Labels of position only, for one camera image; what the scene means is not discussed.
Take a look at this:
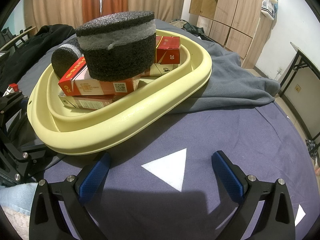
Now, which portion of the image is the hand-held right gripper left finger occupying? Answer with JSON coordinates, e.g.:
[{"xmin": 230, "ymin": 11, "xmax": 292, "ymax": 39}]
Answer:
[{"xmin": 29, "ymin": 152, "xmax": 112, "ymax": 240}]

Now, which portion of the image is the grey blanket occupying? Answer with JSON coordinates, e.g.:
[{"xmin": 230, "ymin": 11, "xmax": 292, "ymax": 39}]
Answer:
[{"xmin": 170, "ymin": 40, "xmax": 281, "ymax": 114}]

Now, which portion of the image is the pale yellow oval basin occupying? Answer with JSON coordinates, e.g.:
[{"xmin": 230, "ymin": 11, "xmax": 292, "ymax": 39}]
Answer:
[{"xmin": 26, "ymin": 29, "xmax": 213, "ymax": 156}]

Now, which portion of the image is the beige curtain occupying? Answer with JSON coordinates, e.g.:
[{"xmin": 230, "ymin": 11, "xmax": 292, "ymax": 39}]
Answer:
[{"xmin": 24, "ymin": 0, "xmax": 188, "ymax": 34}]

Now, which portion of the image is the white plastic bag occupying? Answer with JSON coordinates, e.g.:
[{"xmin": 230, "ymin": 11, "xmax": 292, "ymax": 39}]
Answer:
[{"xmin": 261, "ymin": 0, "xmax": 278, "ymax": 20}]

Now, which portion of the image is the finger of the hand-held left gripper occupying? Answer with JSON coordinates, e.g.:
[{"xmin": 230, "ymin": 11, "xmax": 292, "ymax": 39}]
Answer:
[
  {"xmin": 0, "ymin": 91, "xmax": 28, "ymax": 117},
  {"xmin": 10, "ymin": 145, "xmax": 48, "ymax": 181}
]

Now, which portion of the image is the red and white box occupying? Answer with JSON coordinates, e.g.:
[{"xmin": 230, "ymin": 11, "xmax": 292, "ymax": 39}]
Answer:
[{"xmin": 140, "ymin": 62, "xmax": 182, "ymax": 77}]

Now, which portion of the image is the wooden wardrobe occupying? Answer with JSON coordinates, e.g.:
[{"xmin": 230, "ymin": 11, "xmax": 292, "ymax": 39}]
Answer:
[{"xmin": 189, "ymin": 0, "xmax": 279, "ymax": 69}]

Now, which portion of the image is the dark blue bed sheet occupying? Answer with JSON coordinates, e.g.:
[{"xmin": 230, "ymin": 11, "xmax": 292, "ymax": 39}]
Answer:
[{"xmin": 17, "ymin": 72, "xmax": 316, "ymax": 240}]

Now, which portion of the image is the black folding table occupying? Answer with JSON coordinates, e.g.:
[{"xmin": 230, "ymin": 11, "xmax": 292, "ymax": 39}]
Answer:
[{"xmin": 277, "ymin": 41, "xmax": 320, "ymax": 155}]

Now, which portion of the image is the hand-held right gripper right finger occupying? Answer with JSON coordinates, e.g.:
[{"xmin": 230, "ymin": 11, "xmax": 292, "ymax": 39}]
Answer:
[{"xmin": 211, "ymin": 150, "xmax": 295, "ymax": 240}]

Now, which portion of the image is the white quilted blanket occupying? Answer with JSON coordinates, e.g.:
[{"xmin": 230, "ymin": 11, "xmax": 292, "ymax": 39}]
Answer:
[{"xmin": 0, "ymin": 206, "xmax": 32, "ymax": 240}]

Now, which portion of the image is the black jacket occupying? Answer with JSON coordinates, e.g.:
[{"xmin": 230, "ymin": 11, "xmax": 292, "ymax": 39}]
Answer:
[{"xmin": 0, "ymin": 24, "xmax": 77, "ymax": 93}]

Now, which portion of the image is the red box gold lantern print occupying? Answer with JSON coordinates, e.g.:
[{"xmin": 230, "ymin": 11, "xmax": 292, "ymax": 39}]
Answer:
[{"xmin": 58, "ymin": 56, "xmax": 140, "ymax": 97}]

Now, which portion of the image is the black foam cylinder grey stripe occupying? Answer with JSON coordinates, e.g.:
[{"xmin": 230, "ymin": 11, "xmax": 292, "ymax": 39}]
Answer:
[
  {"xmin": 75, "ymin": 10, "xmax": 157, "ymax": 82},
  {"xmin": 51, "ymin": 37, "xmax": 84, "ymax": 78}
]

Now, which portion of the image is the silver and red box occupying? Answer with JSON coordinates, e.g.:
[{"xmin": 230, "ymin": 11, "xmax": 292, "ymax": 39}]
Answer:
[{"xmin": 58, "ymin": 91, "xmax": 118, "ymax": 111}]

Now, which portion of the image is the pile of clothes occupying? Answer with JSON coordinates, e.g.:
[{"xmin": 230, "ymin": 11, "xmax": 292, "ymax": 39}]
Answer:
[{"xmin": 305, "ymin": 139, "xmax": 320, "ymax": 160}]

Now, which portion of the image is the plain red box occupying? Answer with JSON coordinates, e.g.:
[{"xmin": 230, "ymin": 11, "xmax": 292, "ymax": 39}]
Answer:
[{"xmin": 154, "ymin": 36, "xmax": 181, "ymax": 64}]

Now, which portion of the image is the light blue towel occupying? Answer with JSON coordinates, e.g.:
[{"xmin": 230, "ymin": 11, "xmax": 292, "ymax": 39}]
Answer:
[{"xmin": 0, "ymin": 182, "xmax": 38, "ymax": 215}]

